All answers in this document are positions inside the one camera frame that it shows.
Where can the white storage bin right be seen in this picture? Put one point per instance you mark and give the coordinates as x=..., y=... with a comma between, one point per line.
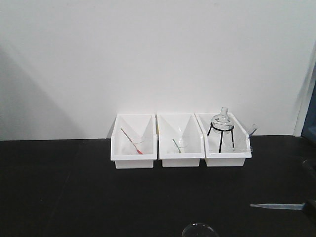
x=229, y=156

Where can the clear plastic pipette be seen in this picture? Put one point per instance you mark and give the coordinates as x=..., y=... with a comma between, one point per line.
x=281, y=206

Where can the red tipped glass rod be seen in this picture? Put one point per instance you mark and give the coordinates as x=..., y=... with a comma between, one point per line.
x=137, y=150

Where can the round glass flask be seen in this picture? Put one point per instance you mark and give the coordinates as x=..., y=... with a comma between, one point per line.
x=222, y=122

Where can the white storage bin left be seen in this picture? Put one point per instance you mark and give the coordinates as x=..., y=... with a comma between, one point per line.
x=123, y=154

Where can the clear petri dish left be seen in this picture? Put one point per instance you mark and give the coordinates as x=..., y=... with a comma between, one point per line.
x=138, y=140

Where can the clear glass flask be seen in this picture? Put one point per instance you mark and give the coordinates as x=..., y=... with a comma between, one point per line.
x=198, y=230

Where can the white storage bin middle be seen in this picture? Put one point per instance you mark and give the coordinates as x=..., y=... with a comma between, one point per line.
x=186, y=131

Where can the white storage bin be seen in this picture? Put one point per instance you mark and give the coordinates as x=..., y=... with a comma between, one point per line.
x=186, y=131
x=123, y=154
x=229, y=156

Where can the black wire tripod stand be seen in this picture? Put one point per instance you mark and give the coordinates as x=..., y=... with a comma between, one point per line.
x=222, y=131

